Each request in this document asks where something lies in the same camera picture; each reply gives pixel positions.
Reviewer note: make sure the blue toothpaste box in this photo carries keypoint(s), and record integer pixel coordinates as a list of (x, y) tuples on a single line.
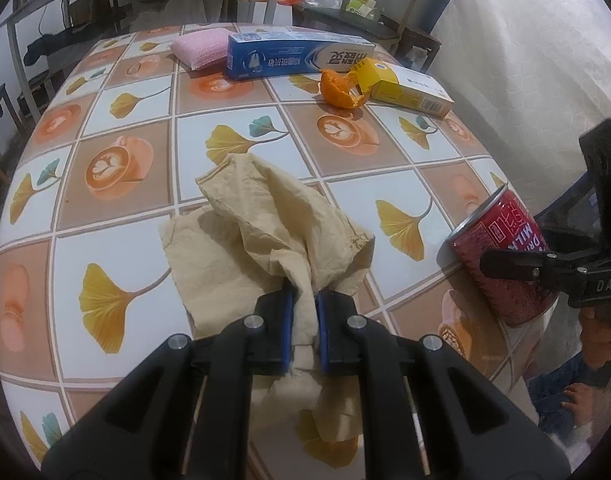
[(295, 55)]

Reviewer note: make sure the wooden chair with packets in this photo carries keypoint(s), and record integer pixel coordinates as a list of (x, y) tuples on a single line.
[(365, 22)]

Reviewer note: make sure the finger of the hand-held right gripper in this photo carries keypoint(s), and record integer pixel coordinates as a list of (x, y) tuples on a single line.
[(575, 220), (530, 266)]

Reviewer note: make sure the green and white packets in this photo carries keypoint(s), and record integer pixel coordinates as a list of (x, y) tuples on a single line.
[(360, 4)]

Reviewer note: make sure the orange peel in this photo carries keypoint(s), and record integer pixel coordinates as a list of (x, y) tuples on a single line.
[(338, 92)]

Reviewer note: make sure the black cloth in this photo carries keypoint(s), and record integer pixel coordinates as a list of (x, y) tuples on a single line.
[(50, 42)]

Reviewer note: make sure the white mattress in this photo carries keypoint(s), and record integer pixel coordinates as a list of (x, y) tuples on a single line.
[(525, 60)]

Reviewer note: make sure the person's right hand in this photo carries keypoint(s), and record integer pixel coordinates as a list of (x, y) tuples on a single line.
[(598, 337)]

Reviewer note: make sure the yellow cardboard box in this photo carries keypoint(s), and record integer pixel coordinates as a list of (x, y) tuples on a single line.
[(410, 92)]

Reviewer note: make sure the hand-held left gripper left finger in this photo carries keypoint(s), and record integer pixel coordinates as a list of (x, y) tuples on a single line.
[(287, 330)]

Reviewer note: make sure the red drink can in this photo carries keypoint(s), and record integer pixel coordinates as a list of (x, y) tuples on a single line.
[(500, 237)]

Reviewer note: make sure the brown box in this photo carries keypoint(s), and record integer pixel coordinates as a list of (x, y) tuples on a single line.
[(90, 7)]

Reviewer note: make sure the dark wooden stool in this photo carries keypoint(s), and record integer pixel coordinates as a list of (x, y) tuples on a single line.
[(418, 37)]

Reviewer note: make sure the black stool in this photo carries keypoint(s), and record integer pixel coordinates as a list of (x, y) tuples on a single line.
[(35, 85)]

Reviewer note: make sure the beige cloth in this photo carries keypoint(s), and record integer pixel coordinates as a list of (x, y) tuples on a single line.
[(265, 225), (170, 10)]

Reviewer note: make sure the pink mesh sponge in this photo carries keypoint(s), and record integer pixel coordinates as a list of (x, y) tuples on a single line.
[(200, 47)]

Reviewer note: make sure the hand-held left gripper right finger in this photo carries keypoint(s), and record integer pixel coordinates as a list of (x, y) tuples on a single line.
[(323, 332)]

